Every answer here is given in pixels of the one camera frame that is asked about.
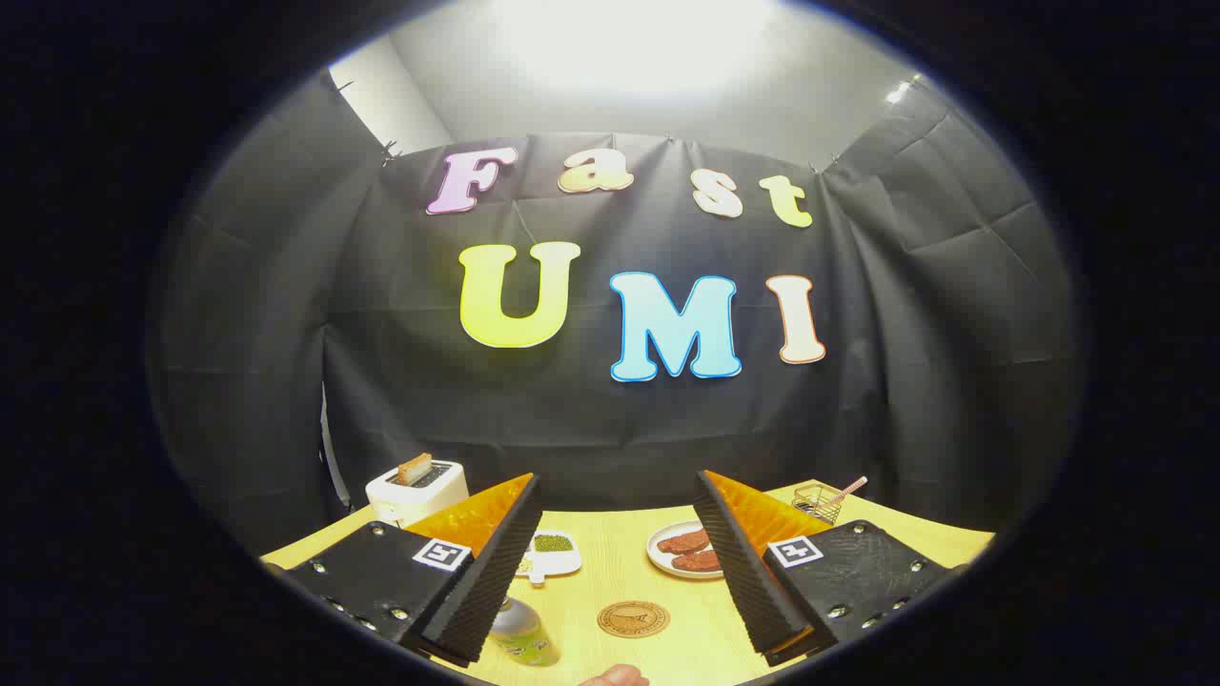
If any small wire basket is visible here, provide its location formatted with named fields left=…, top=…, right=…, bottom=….
left=791, top=483, right=844, bottom=525

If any white plate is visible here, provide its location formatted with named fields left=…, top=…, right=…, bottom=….
left=646, top=520, right=725, bottom=579

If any small white dish with beans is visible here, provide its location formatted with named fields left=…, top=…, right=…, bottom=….
left=515, top=531, right=582, bottom=584

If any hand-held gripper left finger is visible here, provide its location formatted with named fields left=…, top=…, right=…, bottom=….
left=262, top=474, right=544, bottom=668

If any white toaster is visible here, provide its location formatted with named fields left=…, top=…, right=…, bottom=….
left=365, top=460, right=471, bottom=528

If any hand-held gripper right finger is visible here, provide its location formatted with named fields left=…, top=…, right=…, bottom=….
left=693, top=469, right=968, bottom=668

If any round cork coaster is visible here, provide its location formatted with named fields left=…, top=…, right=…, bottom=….
left=598, top=600, right=671, bottom=638

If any silver bottle green label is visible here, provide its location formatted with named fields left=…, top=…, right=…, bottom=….
left=489, top=597, right=561, bottom=667

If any wooden table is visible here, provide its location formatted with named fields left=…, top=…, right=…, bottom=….
left=262, top=479, right=997, bottom=686

